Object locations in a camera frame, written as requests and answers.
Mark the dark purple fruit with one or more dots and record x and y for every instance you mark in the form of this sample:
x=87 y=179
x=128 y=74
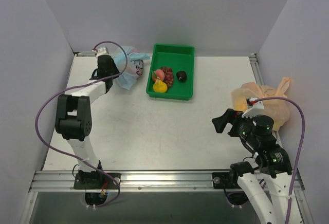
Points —
x=181 y=76

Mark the blue printed plastic bag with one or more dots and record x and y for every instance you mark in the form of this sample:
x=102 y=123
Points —
x=135 y=66

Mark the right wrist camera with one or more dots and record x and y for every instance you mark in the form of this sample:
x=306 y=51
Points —
x=255 y=107

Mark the peach fruit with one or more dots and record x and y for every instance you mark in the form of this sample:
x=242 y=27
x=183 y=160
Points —
x=158 y=74

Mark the aluminium front rail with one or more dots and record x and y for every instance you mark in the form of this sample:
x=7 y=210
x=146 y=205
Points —
x=132 y=181

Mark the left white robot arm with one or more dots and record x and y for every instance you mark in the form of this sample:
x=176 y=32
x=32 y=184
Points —
x=74 y=122

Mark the yellow pear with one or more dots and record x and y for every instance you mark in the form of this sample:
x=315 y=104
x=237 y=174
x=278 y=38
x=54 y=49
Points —
x=159 y=86

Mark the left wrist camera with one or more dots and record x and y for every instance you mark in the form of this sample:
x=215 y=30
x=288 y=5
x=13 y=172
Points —
x=101 y=51

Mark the green plastic tray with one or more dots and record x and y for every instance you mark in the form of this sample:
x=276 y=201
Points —
x=178 y=57

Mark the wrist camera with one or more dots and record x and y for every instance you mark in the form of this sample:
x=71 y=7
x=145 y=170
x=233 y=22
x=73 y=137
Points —
x=255 y=107
x=101 y=51

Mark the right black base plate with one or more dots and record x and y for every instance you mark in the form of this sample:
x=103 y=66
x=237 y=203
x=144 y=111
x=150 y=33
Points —
x=221 y=180

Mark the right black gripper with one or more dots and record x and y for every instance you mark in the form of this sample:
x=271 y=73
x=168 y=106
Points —
x=232 y=122

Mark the red grape bunch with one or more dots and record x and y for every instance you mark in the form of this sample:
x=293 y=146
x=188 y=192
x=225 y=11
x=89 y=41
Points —
x=169 y=77

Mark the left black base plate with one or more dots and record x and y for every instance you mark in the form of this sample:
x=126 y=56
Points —
x=93 y=181

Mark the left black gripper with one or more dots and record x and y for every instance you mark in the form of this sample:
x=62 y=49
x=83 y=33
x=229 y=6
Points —
x=113 y=68

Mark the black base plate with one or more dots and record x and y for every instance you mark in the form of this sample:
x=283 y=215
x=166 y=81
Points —
x=93 y=181
x=221 y=180

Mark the orange plastic bag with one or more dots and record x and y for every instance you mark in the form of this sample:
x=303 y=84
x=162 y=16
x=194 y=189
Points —
x=278 y=110

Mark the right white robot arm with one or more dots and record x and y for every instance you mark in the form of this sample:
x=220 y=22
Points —
x=255 y=134

